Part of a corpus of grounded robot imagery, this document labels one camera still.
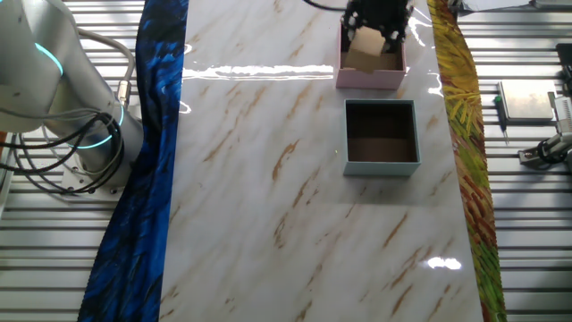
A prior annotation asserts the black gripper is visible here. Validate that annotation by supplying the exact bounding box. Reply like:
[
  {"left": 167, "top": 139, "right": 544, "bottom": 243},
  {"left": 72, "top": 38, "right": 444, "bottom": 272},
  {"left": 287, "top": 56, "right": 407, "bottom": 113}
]
[{"left": 341, "top": 0, "right": 415, "bottom": 54}]

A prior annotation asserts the large wooden cube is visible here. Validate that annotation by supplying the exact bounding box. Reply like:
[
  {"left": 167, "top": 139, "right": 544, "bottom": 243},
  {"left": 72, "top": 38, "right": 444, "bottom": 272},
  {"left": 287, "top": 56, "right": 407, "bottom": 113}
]
[{"left": 342, "top": 25, "right": 388, "bottom": 75}]

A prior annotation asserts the pink cardboard box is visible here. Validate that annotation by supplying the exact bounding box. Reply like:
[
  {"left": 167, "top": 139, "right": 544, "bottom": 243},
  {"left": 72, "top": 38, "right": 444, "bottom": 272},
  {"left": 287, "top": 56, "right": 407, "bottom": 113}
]
[{"left": 335, "top": 21, "right": 408, "bottom": 89}]

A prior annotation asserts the light blue cardboard box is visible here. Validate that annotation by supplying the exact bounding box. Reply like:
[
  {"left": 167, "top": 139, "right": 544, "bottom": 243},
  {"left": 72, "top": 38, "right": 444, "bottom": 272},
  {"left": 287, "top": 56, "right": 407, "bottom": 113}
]
[{"left": 341, "top": 97, "right": 422, "bottom": 177}]

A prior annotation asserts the grey flat object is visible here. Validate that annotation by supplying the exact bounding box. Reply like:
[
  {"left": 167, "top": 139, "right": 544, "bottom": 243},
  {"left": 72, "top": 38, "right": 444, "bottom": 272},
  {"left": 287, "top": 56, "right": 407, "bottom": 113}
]
[{"left": 530, "top": 0, "right": 572, "bottom": 10}]

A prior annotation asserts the square silver metal plate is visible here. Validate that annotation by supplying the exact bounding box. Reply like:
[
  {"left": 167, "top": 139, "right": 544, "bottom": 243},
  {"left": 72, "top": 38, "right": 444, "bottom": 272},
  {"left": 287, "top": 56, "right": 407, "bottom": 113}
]
[{"left": 498, "top": 79, "right": 558, "bottom": 122}]

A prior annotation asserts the yellow green painted cloth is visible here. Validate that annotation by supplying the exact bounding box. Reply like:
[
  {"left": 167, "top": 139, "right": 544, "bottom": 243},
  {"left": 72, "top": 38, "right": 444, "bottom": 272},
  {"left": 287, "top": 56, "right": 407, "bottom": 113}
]
[{"left": 426, "top": 0, "right": 509, "bottom": 322}]

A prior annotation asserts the black device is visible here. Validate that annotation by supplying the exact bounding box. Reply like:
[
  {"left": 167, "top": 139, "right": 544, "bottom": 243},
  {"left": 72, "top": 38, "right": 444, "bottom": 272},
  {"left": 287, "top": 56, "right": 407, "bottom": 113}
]
[{"left": 556, "top": 43, "right": 572, "bottom": 95}]

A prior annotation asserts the white vented device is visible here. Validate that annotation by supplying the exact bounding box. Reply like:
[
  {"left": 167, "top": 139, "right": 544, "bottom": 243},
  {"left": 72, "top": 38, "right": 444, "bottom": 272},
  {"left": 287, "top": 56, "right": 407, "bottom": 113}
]
[{"left": 548, "top": 91, "right": 572, "bottom": 135}]

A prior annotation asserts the white marble pattern sheet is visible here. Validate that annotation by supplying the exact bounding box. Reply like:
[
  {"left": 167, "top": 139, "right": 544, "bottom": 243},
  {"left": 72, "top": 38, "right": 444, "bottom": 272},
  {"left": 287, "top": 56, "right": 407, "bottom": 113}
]
[{"left": 158, "top": 0, "right": 486, "bottom": 322}]

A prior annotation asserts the blue painted cloth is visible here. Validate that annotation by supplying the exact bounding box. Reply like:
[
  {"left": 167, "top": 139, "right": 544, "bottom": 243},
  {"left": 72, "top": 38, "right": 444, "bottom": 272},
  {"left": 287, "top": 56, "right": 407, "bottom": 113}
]
[{"left": 76, "top": 0, "right": 189, "bottom": 322}]

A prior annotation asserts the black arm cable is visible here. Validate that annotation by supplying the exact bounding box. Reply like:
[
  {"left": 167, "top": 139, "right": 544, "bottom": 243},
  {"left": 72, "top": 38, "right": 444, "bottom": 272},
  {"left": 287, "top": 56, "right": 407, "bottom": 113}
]
[{"left": 303, "top": 0, "right": 349, "bottom": 13}]

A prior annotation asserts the green handled screwdriver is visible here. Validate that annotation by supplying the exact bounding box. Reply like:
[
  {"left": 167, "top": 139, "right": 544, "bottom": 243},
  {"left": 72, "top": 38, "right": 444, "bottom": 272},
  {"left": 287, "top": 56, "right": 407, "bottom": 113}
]
[{"left": 493, "top": 94, "right": 510, "bottom": 147}]

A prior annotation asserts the grey cable with metal connector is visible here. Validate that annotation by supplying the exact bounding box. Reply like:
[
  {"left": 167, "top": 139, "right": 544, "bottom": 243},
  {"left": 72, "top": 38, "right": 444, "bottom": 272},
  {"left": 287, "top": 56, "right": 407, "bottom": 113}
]
[{"left": 73, "top": 26, "right": 137, "bottom": 109}]

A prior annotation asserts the thick black cable bundle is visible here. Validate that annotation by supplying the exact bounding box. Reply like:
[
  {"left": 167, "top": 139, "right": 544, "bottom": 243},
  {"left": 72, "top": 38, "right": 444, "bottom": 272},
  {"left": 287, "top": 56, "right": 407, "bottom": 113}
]
[{"left": 0, "top": 111, "right": 126, "bottom": 196}]

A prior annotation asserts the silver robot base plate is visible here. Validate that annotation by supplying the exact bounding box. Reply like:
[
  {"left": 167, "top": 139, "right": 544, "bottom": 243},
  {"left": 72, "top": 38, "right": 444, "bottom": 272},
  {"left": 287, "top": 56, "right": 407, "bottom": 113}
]
[{"left": 60, "top": 154, "right": 135, "bottom": 202}]

